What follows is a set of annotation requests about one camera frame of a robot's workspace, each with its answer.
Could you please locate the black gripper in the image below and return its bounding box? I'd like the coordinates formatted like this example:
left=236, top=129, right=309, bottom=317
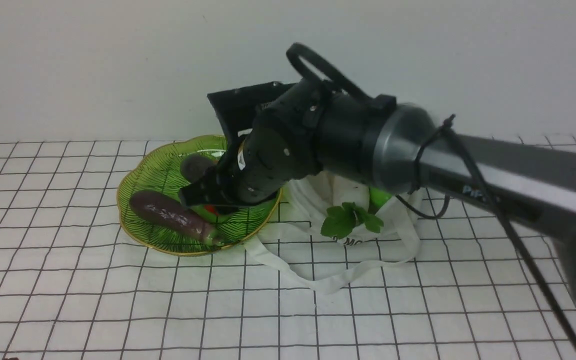
left=179, top=79, right=333, bottom=215

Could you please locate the dark purple eggplant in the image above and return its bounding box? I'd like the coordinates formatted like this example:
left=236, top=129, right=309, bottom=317
left=128, top=189, right=226, bottom=246

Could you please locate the red bell pepper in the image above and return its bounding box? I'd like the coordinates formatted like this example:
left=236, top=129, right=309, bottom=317
left=203, top=204, right=219, bottom=216

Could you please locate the black cable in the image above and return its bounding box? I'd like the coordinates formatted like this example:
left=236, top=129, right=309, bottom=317
left=286, top=43, right=576, bottom=360

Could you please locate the white checkered tablecloth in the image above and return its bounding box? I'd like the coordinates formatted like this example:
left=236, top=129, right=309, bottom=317
left=0, top=140, right=576, bottom=360

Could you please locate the green glass plate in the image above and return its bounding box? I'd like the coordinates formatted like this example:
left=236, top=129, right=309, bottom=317
left=116, top=135, right=283, bottom=256

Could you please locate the white radish with leaves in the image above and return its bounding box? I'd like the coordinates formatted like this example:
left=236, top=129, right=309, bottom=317
left=320, top=175, right=384, bottom=240

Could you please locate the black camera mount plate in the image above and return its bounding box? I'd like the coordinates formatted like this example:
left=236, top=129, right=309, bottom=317
left=206, top=81, right=295, bottom=144

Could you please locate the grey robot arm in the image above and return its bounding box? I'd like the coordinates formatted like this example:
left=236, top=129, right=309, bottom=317
left=179, top=79, right=576, bottom=301

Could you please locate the green vegetable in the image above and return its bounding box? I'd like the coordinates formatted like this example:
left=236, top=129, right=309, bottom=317
left=368, top=187, right=393, bottom=209

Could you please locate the white cloth bag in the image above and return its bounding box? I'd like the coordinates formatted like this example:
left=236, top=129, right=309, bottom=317
left=244, top=170, right=425, bottom=295

